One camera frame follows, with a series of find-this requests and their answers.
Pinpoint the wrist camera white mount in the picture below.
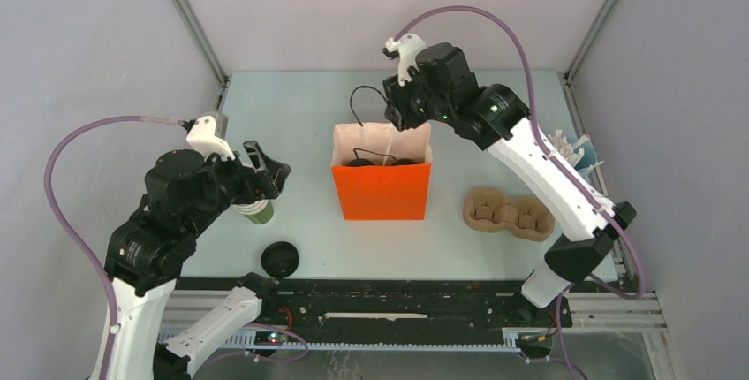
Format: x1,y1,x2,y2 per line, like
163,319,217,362
382,33,427,87
185,111,235,161

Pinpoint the black coffee cup lid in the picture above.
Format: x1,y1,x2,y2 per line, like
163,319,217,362
345,158,375,168

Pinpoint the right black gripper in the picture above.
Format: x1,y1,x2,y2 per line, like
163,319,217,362
381,64,452,133

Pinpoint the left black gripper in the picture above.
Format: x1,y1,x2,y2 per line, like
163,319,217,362
187,137,292,233

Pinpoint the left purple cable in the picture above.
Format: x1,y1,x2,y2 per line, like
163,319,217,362
43,116,310,380

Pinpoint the blue cup of stirrers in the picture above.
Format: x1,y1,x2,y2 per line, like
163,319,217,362
548,130,604,178

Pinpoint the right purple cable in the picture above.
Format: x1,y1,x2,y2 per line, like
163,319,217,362
395,5,647,380

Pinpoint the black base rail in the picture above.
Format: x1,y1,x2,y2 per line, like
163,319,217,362
260,279,572,347

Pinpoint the orange paper bag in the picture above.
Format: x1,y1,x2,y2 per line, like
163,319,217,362
330,121,434,221

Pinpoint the stack of black lids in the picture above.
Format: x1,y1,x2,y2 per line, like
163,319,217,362
261,241,300,279

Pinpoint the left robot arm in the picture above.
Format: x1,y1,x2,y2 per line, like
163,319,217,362
92,141,291,379

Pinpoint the brown pulp cup carrier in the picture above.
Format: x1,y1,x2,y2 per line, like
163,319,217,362
463,186,556,242

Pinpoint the stack of paper cups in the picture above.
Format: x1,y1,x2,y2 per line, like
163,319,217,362
233,200,275,225

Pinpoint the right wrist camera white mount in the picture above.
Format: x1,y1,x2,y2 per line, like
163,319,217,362
382,33,427,87

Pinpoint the purple cable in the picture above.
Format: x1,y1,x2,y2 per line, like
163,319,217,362
43,116,310,380
395,5,647,380

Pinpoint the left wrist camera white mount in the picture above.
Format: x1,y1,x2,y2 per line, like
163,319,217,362
185,111,235,161

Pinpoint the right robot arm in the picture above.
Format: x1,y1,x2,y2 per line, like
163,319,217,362
382,34,637,325

